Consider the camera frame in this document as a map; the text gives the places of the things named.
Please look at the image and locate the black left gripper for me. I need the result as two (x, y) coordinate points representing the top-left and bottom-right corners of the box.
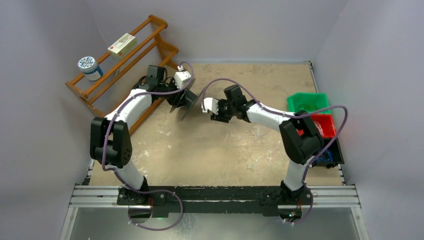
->
(157, 77), (187, 107)

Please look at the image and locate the black perforated cable spool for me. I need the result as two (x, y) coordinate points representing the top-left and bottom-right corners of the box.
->
(167, 78), (199, 121)

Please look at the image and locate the white thin cable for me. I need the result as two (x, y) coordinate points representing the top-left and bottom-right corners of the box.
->
(211, 120), (271, 150)

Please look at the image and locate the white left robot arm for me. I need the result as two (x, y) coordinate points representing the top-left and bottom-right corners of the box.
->
(89, 65), (193, 205)

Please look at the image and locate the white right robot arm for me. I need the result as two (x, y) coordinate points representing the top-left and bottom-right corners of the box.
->
(201, 84), (324, 204)

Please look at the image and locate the orange wooden rack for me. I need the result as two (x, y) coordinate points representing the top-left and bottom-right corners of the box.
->
(65, 14), (179, 117)

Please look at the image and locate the green white cardboard box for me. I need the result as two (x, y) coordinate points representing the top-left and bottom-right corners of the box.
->
(107, 33), (137, 59)

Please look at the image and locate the green plastic bin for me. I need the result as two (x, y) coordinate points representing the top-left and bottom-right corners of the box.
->
(287, 92), (330, 113)

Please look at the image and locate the blue white round jar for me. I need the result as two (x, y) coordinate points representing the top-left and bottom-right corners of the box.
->
(77, 56), (103, 82)

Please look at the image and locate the red plastic bin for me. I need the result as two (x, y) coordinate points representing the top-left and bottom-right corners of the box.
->
(311, 114), (336, 138)

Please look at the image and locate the black plastic bin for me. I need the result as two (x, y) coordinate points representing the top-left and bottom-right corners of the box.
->
(312, 139), (345, 169)

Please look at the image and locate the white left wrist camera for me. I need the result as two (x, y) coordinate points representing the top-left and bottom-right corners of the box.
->
(173, 65), (192, 89)

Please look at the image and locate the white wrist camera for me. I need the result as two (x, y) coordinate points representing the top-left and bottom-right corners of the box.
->
(201, 97), (219, 115)
(173, 65), (192, 89)

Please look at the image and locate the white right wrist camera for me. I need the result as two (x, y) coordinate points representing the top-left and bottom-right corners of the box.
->
(201, 97), (219, 115)

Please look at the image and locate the green wire bundle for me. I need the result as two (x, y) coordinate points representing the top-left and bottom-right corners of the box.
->
(296, 100), (324, 114)

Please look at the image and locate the white wire bundle in bin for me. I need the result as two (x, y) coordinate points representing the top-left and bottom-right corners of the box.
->
(312, 120), (327, 137)

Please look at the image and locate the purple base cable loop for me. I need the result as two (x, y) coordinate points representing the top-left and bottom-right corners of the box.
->
(127, 191), (184, 232)

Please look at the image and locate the blue wire bundle in bin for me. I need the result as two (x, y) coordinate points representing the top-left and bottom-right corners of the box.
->
(316, 149), (335, 164)

